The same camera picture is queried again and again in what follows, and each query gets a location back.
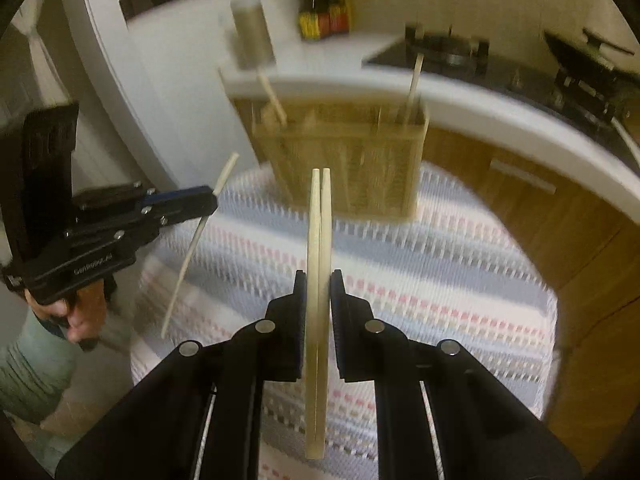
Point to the wooden chopstick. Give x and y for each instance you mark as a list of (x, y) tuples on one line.
[(274, 102), (414, 85), (313, 260), (192, 255)]

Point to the person's left forearm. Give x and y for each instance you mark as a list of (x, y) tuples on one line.
[(30, 365)]

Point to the dark bottle red label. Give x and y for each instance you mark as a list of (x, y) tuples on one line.
[(337, 15)]

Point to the wooden base cabinet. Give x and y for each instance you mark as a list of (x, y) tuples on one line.
[(550, 240)]

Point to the dark bottle yellow label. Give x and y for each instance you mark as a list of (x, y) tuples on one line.
[(311, 17)]

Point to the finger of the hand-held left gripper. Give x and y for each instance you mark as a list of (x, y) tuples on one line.
[(185, 207), (185, 191)]

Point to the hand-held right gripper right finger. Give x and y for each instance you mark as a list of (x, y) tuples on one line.
[(337, 320)]

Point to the black wok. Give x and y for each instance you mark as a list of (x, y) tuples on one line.
[(575, 55)]

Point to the person's left hand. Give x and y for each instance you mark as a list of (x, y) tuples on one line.
[(80, 320)]

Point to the bamboo utensil holder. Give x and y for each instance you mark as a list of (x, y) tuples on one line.
[(350, 175)]

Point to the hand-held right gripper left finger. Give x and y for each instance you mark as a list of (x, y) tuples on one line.
[(299, 320)]

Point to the white kitchen countertop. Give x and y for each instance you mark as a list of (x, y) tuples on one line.
[(325, 62)]

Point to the striped woven table cloth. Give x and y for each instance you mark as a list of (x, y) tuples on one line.
[(425, 280)]

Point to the black gas stove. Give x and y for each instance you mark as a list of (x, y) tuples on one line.
[(450, 55)]

